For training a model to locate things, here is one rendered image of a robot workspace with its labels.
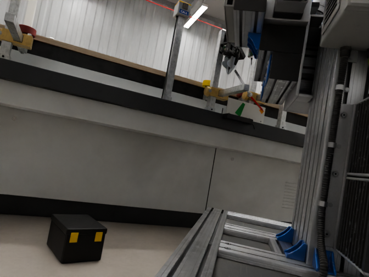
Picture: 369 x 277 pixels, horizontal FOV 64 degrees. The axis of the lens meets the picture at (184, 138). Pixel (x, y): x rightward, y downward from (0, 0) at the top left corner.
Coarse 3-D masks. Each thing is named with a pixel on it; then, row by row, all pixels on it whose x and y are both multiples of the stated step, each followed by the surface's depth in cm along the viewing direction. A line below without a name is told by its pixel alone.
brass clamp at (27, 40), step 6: (0, 30) 123; (6, 30) 123; (0, 36) 123; (6, 36) 123; (24, 36) 126; (30, 36) 127; (12, 42) 125; (18, 42) 125; (24, 42) 126; (30, 42) 127; (30, 48) 129
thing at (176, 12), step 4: (176, 4) 157; (180, 4) 152; (188, 4) 154; (176, 8) 155; (180, 8) 153; (188, 8) 154; (176, 12) 153; (176, 16) 155; (184, 16) 155; (188, 16) 154; (184, 20) 159
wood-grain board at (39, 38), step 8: (0, 24) 141; (40, 40) 148; (48, 40) 149; (56, 40) 150; (64, 48) 153; (72, 48) 153; (80, 48) 155; (96, 56) 158; (104, 56) 160; (120, 64) 164; (128, 64) 165; (136, 64) 167; (152, 72) 170; (160, 72) 172; (184, 80) 178; (192, 80) 180; (264, 104) 201; (272, 104) 204
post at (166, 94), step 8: (176, 24) 155; (176, 32) 154; (176, 40) 154; (176, 48) 154; (176, 56) 154; (168, 64) 154; (176, 64) 154; (168, 72) 153; (168, 80) 152; (168, 88) 152; (168, 96) 152
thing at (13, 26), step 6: (6, 12) 102; (6, 18) 102; (12, 18) 103; (6, 24) 107; (12, 24) 105; (18, 24) 112; (12, 30) 112; (18, 30) 114; (12, 36) 120; (18, 36) 118; (18, 48) 136; (24, 48) 135
